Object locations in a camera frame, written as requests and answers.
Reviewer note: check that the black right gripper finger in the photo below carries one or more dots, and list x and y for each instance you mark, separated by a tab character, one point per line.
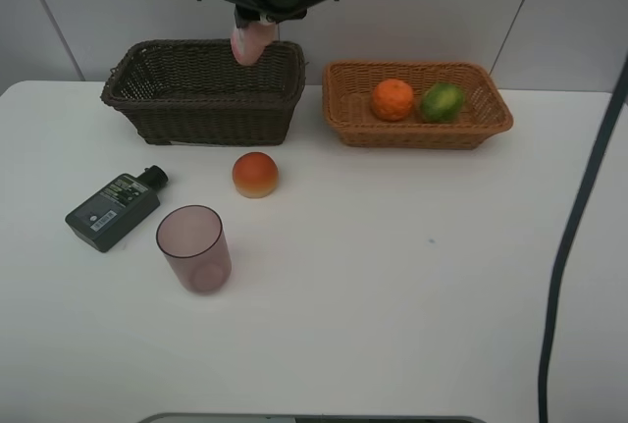
244	17
277	16

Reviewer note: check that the pink spray bottle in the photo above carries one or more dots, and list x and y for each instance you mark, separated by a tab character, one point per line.
248	43

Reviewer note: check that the orange tangerine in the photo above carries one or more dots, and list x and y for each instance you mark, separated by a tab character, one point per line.
392	100

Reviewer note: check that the green lime fruit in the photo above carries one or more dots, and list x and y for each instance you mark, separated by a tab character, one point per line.
441	103

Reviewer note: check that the dark green rectangular bottle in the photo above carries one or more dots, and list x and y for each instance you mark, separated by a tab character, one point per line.
117	208

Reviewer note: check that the orange wicker basket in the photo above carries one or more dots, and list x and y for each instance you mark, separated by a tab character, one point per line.
347	89

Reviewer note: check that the dark brown wicker basket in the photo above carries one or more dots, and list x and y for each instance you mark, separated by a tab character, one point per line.
195	92

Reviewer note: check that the orange round bread bun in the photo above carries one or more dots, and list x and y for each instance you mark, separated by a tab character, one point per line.
255	175

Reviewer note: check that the translucent purple plastic cup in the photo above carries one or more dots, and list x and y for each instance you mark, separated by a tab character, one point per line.
192	239

